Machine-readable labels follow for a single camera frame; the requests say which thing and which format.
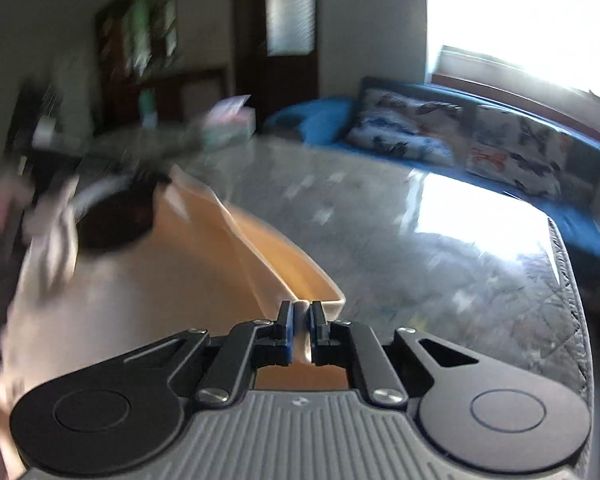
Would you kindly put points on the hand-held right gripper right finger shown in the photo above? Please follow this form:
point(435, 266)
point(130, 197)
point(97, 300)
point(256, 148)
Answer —
point(318, 332)

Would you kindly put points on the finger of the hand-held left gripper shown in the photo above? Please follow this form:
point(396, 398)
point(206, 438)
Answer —
point(166, 144)

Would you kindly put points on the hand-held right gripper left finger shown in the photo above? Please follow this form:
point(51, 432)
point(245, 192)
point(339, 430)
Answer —
point(289, 332)

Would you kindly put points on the wooden chair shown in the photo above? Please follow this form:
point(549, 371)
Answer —
point(200, 85)

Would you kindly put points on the blue sofa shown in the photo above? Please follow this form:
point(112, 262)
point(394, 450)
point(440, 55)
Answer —
point(575, 230)

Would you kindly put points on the blue cushion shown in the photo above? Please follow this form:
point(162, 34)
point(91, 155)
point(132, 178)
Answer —
point(312, 120)

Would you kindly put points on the dark wooden cabinet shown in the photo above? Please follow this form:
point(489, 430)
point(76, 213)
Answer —
point(140, 30)

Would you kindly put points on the dark wooden door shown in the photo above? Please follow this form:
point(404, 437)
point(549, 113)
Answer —
point(280, 20)

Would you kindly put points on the tissue box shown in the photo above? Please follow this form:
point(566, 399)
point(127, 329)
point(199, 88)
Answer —
point(230, 122)

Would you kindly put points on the bright window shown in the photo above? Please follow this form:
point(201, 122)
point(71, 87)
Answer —
point(520, 15)

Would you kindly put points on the butterfly print cushion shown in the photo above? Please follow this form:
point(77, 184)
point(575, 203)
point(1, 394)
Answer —
point(405, 125)
point(520, 152)

